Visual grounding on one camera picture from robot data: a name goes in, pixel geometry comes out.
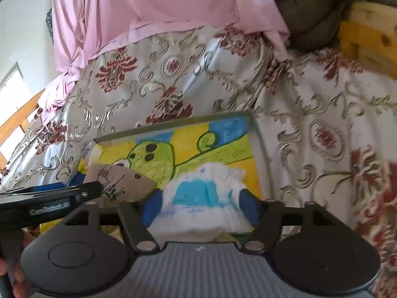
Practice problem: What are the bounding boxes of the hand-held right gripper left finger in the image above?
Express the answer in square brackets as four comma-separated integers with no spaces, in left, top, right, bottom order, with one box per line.
[64,189,164,252]

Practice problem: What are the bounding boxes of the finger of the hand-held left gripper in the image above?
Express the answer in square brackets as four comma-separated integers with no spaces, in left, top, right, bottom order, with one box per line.
[0,181,103,205]

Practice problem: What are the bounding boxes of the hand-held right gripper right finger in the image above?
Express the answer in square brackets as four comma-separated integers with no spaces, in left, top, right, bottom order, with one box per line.
[240,189,341,253]

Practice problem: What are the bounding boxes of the brown printed cardboard tag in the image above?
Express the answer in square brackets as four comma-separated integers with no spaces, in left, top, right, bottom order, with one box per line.
[84,162,156,209]

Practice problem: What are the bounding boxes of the grey box with yellow drawing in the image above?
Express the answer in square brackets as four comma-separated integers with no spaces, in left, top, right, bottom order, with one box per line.
[66,110,270,243]

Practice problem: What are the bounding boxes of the person's left hand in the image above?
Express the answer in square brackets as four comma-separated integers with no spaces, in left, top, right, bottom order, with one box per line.
[0,258,31,298]

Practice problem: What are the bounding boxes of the window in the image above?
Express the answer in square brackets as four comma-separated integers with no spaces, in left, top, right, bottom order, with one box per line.
[0,62,33,159]

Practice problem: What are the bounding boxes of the floral satin bedspread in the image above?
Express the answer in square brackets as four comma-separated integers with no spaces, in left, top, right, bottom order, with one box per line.
[0,26,397,298]

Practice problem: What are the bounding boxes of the brown quilted jacket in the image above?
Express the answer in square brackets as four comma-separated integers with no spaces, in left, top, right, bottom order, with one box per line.
[264,0,397,52]

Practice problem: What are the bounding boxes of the pink sheet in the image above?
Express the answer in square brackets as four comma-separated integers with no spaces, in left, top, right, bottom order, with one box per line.
[37,0,290,125]

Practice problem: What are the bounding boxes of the wooden bed rail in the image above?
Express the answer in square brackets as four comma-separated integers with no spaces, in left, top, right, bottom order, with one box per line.
[0,88,45,168]

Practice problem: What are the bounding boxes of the green wall poster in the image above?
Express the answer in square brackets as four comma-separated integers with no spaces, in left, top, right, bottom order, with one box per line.
[45,6,53,42]

